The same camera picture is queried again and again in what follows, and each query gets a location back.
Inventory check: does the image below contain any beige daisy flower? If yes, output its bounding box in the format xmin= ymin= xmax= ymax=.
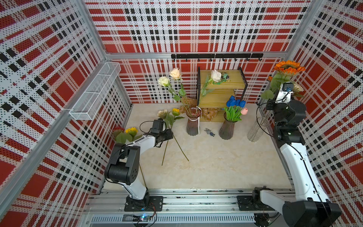
xmin=157 ymin=109 xmax=169 ymax=166
xmin=293 ymin=81 xmax=304 ymax=97

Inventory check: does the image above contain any small yellow daisy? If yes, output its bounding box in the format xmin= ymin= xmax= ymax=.
xmin=125 ymin=127 xmax=142 ymax=185

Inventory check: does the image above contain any cream rose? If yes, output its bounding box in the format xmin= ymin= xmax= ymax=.
xmin=168 ymin=68 xmax=192 ymax=115

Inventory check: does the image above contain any pink tulip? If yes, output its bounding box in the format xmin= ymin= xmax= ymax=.
xmin=241 ymin=108 xmax=248 ymax=115

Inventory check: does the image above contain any black hook rail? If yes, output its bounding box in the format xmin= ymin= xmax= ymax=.
xmin=171 ymin=53 xmax=264 ymax=60

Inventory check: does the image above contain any dark pink ribbed vase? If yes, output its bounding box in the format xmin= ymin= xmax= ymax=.
xmin=219 ymin=113 xmax=235 ymax=140

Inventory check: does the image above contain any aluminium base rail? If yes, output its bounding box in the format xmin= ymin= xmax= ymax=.
xmin=79 ymin=188 xmax=324 ymax=227

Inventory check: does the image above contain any white wire wall basket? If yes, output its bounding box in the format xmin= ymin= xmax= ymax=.
xmin=70 ymin=62 xmax=121 ymax=121

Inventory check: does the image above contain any small grey toy figure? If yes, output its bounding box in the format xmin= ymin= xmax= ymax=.
xmin=204 ymin=128 xmax=215 ymax=137

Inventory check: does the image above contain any circuit board on rail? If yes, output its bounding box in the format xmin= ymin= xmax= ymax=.
xmin=132 ymin=215 xmax=151 ymax=223

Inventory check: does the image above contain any brown teddy bear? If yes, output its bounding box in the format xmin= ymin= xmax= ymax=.
xmin=178 ymin=96 xmax=220 ymax=122

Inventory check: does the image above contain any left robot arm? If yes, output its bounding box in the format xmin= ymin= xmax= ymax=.
xmin=105 ymin=118 xmax=174 ymax=201

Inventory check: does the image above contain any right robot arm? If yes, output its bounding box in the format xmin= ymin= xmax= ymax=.
xmin=253 ymin=100 xmax=342 ymax=227

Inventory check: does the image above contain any red daisy flower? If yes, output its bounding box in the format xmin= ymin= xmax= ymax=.
xmin=112 ymin=127 xmax=126 ymax=144

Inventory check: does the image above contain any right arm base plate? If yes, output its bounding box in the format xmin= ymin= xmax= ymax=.
xmin=237 ymin=195 xmax=275 ymax=211

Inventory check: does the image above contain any green toy with lanyard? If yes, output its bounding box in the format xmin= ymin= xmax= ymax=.
xmin=216 ymin=72 xmax=230 ymax=85

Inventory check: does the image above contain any wooden shelf black frame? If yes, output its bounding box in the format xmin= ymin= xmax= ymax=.
xmin=197 ymin=67 xmax=248 ymax=123

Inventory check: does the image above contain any pink glass vase with ribbon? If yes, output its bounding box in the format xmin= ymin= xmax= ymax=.
xmin=186 ymin=107 xmax=202 ymax=136

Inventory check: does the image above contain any pale green rose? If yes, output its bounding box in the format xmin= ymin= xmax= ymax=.
xmin=157 ymin=76 xmax=191 ymax=114

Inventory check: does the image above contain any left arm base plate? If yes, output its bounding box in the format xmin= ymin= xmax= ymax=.
xmin=124 ymin=196 xmax=164 ymax=212

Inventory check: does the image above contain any clear glass vase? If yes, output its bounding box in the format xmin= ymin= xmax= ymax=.
xmin=247 ymin=117 xmax=269 ymax=142

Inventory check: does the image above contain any yellow daisy flower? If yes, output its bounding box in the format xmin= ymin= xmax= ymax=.
xmin=167 ymin=108 xmax=190 ymax=162

